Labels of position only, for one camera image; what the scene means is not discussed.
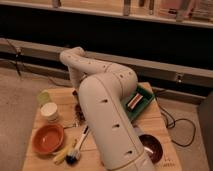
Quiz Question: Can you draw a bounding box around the dark purple bowl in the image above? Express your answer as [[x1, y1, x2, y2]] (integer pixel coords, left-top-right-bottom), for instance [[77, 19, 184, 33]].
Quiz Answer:
[[139, 134, 163, 164]]

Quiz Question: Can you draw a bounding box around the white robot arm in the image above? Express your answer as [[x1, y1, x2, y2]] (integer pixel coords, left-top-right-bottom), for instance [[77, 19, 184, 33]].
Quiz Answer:
[[60, 47, 155, 171]]

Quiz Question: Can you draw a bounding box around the orange bowl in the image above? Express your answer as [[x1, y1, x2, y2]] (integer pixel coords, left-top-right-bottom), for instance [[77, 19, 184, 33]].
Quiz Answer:
[[32, 124, 65, 155]]

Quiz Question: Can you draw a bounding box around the green plastic tray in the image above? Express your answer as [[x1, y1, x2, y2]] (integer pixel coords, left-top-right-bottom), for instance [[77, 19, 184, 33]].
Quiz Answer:
[[122, 85, 154, 121]]

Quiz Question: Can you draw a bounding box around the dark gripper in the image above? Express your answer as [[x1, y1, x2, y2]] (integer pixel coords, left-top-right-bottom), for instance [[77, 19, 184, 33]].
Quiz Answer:
[[72, 90, 85, 125]]

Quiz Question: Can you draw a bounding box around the black power cable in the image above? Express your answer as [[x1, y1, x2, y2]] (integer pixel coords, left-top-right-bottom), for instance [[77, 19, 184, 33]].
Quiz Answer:
[[153, 88, 198, 148]]

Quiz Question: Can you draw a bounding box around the light green cup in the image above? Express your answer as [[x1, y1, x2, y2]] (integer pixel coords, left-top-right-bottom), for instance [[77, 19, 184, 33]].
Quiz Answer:
[[37, 91, 51, 106]]

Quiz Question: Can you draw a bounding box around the white cup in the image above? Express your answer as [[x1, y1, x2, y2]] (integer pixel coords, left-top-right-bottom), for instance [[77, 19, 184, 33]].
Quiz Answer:
[[40, 102, 59, 122]]

